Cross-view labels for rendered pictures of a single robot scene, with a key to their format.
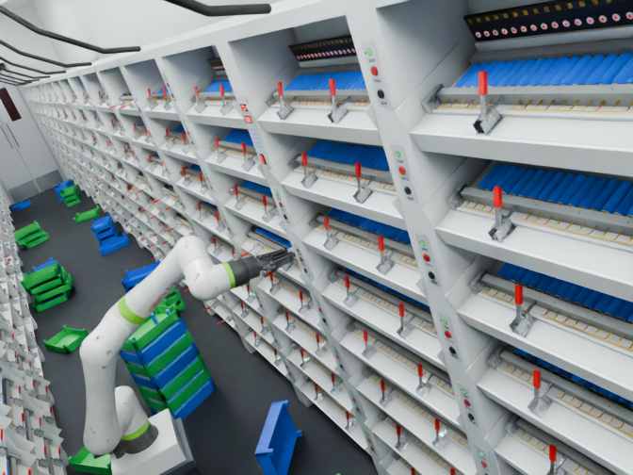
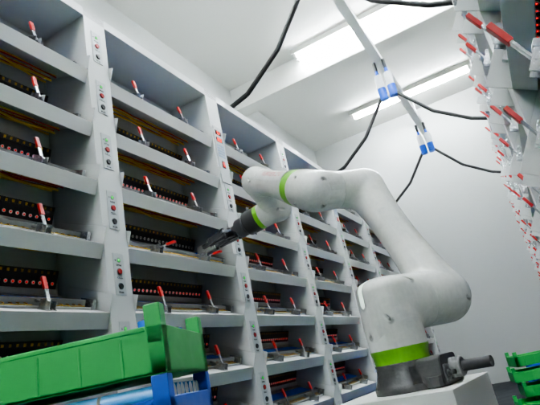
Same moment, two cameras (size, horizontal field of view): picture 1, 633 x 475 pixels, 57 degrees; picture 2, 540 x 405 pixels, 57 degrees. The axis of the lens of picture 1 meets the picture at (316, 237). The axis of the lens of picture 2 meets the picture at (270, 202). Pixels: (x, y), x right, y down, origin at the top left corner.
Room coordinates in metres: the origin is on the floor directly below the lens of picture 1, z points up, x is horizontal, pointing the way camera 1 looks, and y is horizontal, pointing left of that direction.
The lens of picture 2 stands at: (2.95, 1.68, 0.45)
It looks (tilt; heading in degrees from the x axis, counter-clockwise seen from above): 19 degrees up; 228
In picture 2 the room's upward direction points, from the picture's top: 12 degrees counter-clockwise
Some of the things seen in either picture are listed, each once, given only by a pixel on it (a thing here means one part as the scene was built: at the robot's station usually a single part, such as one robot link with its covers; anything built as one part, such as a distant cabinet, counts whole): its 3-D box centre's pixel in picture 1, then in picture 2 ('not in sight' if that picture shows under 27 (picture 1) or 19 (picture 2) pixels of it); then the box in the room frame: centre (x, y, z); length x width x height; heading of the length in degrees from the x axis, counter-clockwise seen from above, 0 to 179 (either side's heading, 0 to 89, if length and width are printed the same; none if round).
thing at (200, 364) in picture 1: (170, 374); not in sight; (2.72, 0.97, 0.20); 0.30 x 0.20 x 0.08; 135
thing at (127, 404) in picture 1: (123, 413); (395, 317); (2.00, 0.96, 0.52); 0.16 x 0.13 x 0.19; 163
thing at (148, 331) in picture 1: (145, 325); (78, 363); (2.72, 0.97, 0.52); 0.30 x 0.20 x 0.08; 135
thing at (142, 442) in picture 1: (125, 440); (429, 371); (2.00, 1.01, 0.40); 0.26 x 0.15 x 0.06; 98
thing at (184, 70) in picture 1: (257, 238); (92, 263); (2.41, 0.24, 0.87); 0.20 x 0.09 x 1.75; 113
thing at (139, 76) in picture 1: (206, 212); not in sight; (3.05, 0.51, 0.87); 0.20 x 0.09 x 1.75; 113
